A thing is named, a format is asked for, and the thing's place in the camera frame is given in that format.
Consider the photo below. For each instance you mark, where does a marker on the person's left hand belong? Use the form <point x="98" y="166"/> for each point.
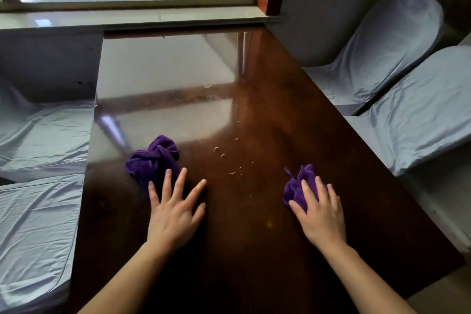
<point x="173" y="221"/>

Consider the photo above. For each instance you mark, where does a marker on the person's right thumb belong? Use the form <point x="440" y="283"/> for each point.
<point x="297" y="210"/>

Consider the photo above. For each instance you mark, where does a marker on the person's right little finger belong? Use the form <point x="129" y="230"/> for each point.
<point x="340" y="209"/>

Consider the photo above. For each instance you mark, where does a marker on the small purple cloth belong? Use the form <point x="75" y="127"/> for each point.
<point x="294" y="190"/>

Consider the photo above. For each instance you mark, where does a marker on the grey stone window sill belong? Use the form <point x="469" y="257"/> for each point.
<point x="128" y="15"/>

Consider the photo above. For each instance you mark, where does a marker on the person's left little finger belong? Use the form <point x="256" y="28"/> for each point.
<point x="153" y="196"/>

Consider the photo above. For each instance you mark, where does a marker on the person's right middle finger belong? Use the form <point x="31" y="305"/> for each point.
<point x="321" y="189"/>

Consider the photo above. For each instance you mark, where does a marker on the scattered pale crumbs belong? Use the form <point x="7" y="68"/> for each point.
<point x="222" y="155"/>

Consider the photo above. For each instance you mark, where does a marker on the grey covered chair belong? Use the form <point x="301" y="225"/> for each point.
<point x="379" y="48"/>
<point x="44" y="137"/>
<point x="423" y="111"/>
<point x="33" y="236"/>

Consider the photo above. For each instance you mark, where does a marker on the person's right hand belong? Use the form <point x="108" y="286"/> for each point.
<point x="323" y="223"/>

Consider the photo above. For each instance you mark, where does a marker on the person's left forearm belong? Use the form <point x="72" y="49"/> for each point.
<point x="128" y="280"/>

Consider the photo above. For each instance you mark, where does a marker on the large crumpled purple cloth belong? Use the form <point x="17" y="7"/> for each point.
<point x="152" y="161"/>

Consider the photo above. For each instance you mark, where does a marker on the person's right forearm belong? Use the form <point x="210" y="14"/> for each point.
<point x="360" y="280"/>

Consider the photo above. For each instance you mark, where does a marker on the person's left middle finger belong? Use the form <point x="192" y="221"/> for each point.
<point x="180" y="184"/>

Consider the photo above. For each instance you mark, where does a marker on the person's left thumb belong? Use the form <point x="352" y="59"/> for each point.
<point x="199" y="213"/>

